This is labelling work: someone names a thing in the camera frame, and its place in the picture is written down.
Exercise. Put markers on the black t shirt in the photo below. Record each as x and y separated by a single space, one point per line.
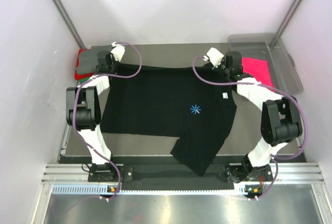
192 105

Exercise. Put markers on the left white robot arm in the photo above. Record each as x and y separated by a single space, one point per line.
83 111

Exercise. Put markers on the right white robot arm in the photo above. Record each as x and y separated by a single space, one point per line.
280 119

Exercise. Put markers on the folded green t shirt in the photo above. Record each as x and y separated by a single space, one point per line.
83 79

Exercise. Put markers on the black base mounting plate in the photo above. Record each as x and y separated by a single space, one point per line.
166 173

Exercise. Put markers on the folded grey t shirt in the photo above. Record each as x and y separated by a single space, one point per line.
88 60

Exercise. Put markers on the folded red t shirt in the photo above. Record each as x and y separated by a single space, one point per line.
76 76

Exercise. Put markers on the pink t shirt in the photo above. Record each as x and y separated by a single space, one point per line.
259 69

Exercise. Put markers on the clear plastic bin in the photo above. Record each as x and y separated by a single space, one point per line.
280 64

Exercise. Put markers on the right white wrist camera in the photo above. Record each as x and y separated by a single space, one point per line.
214 56

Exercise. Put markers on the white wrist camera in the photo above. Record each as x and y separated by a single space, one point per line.
117 51
214 56

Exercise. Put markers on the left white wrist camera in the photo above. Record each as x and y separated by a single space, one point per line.
117 51

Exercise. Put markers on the slotted cable duct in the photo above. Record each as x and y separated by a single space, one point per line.
110 190

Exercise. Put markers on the aluminium rail frame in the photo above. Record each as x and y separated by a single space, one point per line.
284 174

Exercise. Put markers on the left aluminium frame post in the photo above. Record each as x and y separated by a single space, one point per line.
68 22

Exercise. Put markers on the aluminium frame post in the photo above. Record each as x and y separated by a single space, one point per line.
68 22
285 22

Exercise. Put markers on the right aluminium frame post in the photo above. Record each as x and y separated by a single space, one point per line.
285 22

